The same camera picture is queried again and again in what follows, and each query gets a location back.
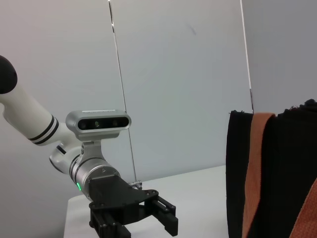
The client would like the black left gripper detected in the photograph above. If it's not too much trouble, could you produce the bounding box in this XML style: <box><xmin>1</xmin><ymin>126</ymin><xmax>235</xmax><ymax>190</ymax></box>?
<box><xmin>88</xmin><ymin>173</ymin><xmax>179</xmax><ymax>238</ymax></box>

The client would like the black bag with orange handles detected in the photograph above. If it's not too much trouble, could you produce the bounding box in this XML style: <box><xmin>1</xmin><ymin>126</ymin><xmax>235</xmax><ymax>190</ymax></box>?
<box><xmin>225</xmin><ymin>98</ymin><xmax>317</xmax><ymax>238</ymax></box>

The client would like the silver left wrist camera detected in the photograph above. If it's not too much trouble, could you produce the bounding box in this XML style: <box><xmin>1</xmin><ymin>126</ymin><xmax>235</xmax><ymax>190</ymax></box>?
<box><xmin>65</xmin><ymin>108</ymin><xmax>132</xmax><ymax>162</ymax></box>

